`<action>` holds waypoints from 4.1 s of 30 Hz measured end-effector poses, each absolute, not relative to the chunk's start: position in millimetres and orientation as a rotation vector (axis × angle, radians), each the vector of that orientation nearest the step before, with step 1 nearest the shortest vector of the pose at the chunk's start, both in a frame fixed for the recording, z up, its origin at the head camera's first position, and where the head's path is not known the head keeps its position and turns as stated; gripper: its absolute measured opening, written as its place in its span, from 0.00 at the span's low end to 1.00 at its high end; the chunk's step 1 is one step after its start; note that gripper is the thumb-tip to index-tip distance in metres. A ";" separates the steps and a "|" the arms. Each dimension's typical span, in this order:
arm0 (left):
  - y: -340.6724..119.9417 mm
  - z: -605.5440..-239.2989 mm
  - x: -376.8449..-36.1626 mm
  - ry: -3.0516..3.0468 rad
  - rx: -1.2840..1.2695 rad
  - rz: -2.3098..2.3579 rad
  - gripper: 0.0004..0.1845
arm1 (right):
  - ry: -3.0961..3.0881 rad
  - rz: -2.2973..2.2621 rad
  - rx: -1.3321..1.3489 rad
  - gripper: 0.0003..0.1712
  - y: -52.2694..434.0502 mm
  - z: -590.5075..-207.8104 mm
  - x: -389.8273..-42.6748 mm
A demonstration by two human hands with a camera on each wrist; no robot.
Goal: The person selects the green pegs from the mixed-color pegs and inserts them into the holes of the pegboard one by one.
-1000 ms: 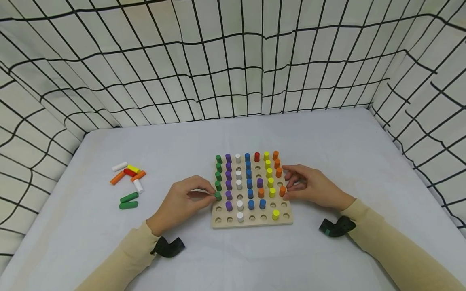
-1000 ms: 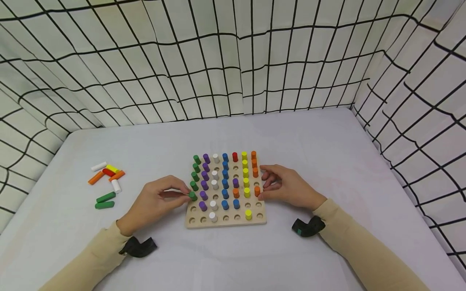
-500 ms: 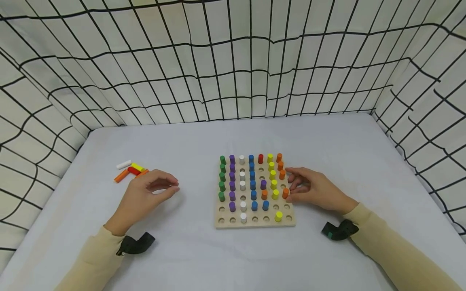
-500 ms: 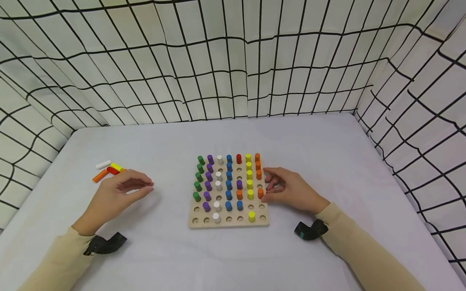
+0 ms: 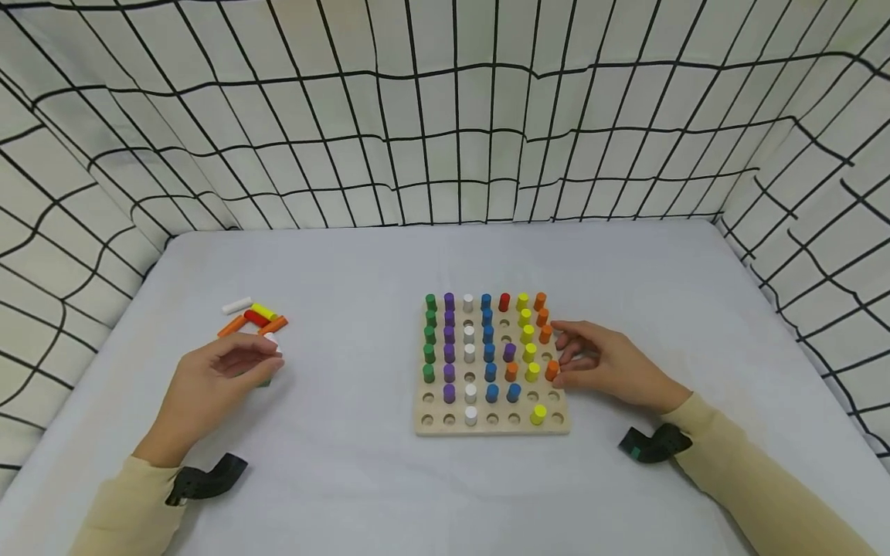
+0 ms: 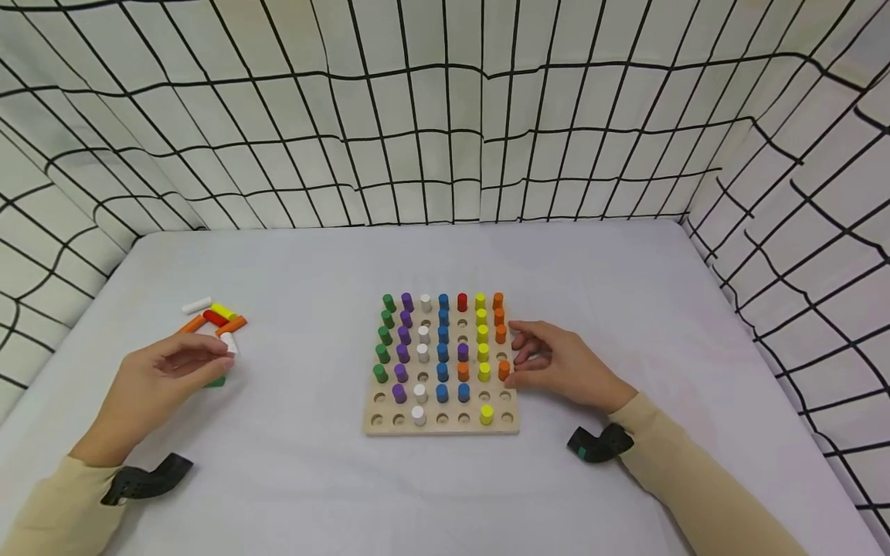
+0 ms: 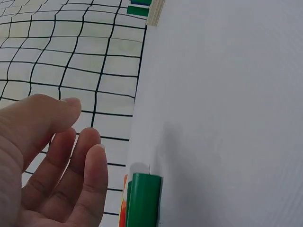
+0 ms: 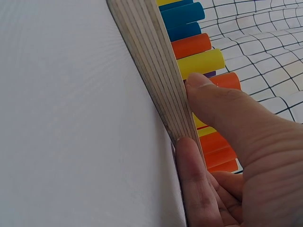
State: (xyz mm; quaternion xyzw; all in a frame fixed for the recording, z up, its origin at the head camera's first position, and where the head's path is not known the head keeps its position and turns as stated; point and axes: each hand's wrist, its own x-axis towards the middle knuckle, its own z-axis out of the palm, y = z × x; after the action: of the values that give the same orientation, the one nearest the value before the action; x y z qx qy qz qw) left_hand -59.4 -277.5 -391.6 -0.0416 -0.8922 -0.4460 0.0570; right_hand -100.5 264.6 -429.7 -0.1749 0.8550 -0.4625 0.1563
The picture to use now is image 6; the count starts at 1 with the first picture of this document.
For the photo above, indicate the black wrist band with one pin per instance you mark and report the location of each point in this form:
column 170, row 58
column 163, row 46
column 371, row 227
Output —
column 601, row 445
column 149, row 479

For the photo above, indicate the person's left fingers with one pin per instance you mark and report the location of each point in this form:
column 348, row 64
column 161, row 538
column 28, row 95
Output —
column 198, row 346

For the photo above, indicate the person's left forearm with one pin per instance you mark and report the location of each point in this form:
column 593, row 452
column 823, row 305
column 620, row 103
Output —
column 55, row 510

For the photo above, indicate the person's right thumb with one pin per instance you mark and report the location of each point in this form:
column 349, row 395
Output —
column 528, row 378

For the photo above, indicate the set of coloured standing pegs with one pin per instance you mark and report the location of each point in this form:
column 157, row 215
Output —
column 442, row 352

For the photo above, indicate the green wooden peg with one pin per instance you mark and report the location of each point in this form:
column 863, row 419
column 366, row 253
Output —
column 216, row 382

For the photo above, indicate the person's right hand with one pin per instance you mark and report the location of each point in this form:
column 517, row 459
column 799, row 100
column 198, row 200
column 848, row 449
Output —
column 573, row 371

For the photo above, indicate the person's left thumb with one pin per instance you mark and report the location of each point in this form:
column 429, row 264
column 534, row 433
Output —
column 201, row 369

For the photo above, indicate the wooden peg board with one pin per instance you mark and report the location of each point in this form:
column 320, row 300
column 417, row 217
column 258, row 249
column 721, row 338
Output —
column 452, row 429

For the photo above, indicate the pile of loose lying pegs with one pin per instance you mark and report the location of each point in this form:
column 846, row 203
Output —
column 215, row 317

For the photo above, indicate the person's right forearm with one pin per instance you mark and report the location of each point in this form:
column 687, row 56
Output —
column 695, row 486

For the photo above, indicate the person's right fingers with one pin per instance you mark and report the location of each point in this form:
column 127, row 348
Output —
column 534, row 340

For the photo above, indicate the person's left hand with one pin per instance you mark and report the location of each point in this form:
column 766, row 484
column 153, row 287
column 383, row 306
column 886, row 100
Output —
column 139, row 390

